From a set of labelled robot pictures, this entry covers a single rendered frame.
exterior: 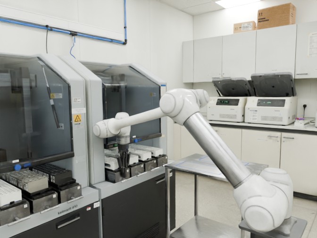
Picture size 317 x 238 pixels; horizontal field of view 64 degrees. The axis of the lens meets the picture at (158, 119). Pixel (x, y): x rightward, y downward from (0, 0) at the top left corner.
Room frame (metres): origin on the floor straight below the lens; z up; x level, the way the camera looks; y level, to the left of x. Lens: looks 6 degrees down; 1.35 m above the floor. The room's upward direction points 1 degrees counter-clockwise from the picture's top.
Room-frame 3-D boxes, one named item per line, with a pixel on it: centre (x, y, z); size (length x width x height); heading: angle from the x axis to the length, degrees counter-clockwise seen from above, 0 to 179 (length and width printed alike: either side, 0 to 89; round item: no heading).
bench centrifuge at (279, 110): (3.59, -1.59, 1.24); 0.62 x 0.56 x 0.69; 142
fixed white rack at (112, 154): (1.97, 0.30, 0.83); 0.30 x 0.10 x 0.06; 51
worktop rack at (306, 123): (3.16, -1.80, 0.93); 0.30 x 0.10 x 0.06; 135
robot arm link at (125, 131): (1.72, 0.25, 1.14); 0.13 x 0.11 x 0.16; 145
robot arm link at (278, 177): (1.20, -0.56, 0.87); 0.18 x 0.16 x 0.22; 145
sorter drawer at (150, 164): (2.17, 0.31, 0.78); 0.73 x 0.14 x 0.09; 51
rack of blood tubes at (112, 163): (1.85, 0.40, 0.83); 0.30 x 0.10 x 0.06; 51
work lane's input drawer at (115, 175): (1.94, 0.50, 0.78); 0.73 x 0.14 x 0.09; 51
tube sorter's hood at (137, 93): (2.11, 0.36, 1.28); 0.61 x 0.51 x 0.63; 141
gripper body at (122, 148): (1.73, 0.24, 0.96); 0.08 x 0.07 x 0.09; 141
